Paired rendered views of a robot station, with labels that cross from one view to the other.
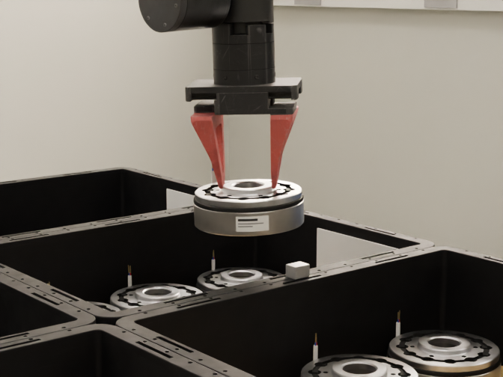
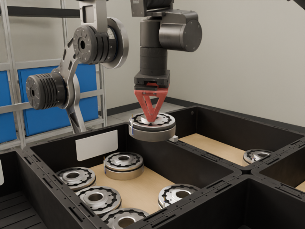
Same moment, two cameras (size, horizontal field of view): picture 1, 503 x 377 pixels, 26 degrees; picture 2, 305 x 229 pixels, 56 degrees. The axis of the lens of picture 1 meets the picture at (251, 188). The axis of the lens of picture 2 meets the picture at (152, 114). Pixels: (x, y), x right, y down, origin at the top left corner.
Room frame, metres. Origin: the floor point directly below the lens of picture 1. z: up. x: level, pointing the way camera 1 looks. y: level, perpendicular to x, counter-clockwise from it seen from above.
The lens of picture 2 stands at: (1.01, 0.61, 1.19)
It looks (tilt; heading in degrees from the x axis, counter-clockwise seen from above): 17 degrees down; 270
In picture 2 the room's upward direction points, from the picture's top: straight up
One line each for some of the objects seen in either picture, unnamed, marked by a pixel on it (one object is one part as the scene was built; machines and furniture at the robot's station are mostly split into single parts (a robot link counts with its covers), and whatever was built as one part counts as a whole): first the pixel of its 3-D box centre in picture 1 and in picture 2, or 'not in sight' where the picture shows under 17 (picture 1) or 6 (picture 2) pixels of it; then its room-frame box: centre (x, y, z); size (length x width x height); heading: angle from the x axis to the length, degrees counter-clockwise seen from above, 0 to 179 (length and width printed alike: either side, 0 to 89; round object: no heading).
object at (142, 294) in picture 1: (157, 294); (95, 197); (1.12, 0.10, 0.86); 0.05 x 0.05 x 0.01
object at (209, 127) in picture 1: (234, 138); (152, 98); (1.01, 0.02, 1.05); 0.07 x 0.07 x 0.09; 83
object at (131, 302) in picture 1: (157, 298); (95, 200); (1.12, 0.10, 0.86); 0.10 x 0.10 x 0.01
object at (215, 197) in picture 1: (248, 192); (152, 120); (1.01, 0.00, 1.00); 0.10 x 0.10 x 0.01
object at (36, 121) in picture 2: not in sight; (63, 97); (1.80, -1.90, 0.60); 0.72 x 0.03 x 0.56; 44
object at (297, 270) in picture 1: (297, 270); (173, 138); (0.96, -0.04, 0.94); 0.02 x 0.01 x 0.01; 129
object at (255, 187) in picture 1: (248, 188); (152, 118); (1.01, 0.00, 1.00); 0.05 x 0.05 x 0.01
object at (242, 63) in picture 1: (244, 62); (153, 64); (1.01, 0.01, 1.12); 0.10 x 0.07 x 0.07; 83
